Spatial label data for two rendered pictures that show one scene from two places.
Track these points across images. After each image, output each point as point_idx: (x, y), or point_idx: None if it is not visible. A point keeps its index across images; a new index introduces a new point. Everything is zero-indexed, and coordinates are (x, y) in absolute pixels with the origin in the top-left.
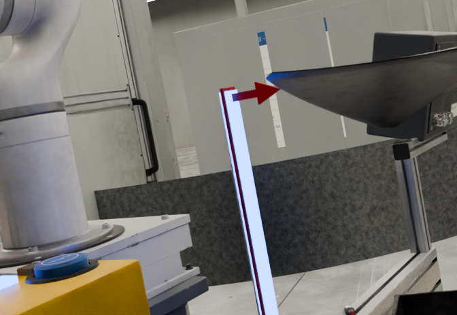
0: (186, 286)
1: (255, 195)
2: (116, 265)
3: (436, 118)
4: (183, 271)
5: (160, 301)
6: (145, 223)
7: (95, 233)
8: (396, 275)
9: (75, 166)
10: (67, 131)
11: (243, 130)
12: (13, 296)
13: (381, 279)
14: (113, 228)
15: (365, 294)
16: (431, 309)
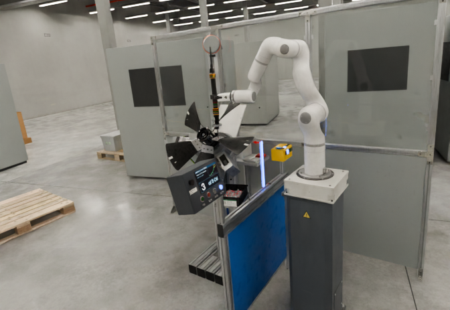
0: (284, 189)
1: (260, 158)
2: (272, 148)
3: None
4: (287, 191)
5: None
6: (294, 178)
7: (301, 171)
8: (234, 211)
9: (305, 158)
10: (304, 149)
11: (260, 148)
12: (280, 146)
13: (238, 211)
14: (299, 174)
15: (244, 205)
16: (233, 200)
